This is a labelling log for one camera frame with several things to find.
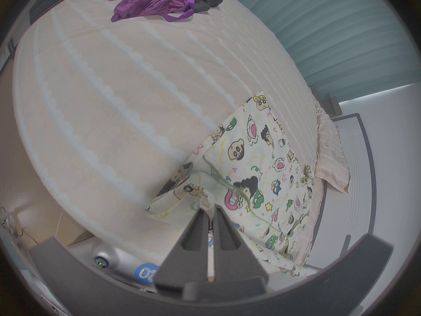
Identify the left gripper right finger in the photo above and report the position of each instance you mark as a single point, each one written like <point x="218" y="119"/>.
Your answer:
<point x="250" y="268"/>

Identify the pink striped pillow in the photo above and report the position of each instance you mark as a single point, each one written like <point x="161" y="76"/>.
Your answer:
<point x="332" y="153"/>

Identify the bed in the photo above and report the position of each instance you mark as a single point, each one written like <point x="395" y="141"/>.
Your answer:
<point x="115" y="94"/>

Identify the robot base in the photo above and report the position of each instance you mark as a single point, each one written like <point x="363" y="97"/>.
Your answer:
<point x="111" y="258"/>

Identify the white printed pyjama top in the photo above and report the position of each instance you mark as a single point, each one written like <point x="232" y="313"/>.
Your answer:
<point x="263" y="163"/>

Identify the grey bedside table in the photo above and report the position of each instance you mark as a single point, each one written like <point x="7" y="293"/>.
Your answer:
<point x="327" y="102"/>

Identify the blue-green curtain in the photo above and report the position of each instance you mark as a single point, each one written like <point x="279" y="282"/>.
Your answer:
<point x="329" y="28"/>

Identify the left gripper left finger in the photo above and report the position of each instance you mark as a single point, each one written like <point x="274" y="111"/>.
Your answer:
<point x="171" y="268"/>

